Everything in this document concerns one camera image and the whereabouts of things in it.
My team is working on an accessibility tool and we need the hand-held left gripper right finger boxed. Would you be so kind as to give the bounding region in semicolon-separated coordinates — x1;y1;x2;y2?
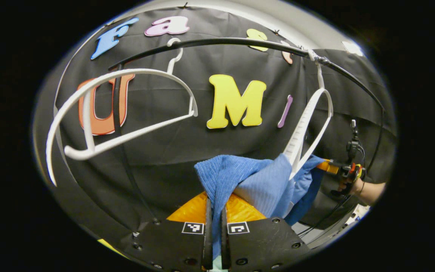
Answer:
221;193;310;272

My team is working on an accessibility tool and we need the blue knit sweater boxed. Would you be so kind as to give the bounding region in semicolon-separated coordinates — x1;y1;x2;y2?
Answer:
194;153;327;270

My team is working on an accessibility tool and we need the white plastic hanger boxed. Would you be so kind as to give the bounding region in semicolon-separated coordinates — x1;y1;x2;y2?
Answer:
282;60;334;181
46;38;199;187

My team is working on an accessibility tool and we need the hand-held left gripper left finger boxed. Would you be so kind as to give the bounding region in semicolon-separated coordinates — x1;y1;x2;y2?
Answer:
131;191;213;272

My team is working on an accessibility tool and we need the black clothes rack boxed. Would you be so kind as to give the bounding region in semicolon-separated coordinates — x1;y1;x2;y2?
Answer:
108;37;387;227

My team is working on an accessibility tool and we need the black cable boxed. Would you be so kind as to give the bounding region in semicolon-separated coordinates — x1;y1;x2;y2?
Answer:
297;195;354;238

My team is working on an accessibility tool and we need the black backdrop cloth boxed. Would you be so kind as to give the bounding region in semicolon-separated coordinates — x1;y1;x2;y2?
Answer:
32;6;397;242

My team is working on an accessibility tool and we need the ceiling light panel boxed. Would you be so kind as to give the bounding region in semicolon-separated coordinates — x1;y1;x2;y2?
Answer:
341;40;365;57

